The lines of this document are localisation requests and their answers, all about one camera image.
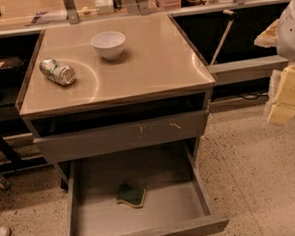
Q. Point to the white handled stick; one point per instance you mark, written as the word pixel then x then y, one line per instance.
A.
pixel 232 17

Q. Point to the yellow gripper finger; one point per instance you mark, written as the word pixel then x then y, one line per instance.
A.
pixel 280 108

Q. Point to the open grey middle drawer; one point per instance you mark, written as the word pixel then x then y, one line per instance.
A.
pixel 151 191

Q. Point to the green yellow sponge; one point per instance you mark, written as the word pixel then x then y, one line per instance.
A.
pixel 130 195

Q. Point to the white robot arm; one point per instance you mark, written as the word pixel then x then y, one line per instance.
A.
pixel 280 34

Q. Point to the white ceramic bowl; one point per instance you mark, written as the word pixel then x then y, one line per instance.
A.
pixel 109 45

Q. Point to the crushed silver soda can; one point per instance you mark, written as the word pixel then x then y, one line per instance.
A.
pixel 57 72

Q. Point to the grey drawer cabinet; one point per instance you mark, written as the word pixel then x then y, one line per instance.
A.
pixel 158 74

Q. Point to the grey top drawer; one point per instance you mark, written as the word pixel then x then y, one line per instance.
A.
pixel 120 137

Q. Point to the dark bag on shelf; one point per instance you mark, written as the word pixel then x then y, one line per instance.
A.
pixel 10 66

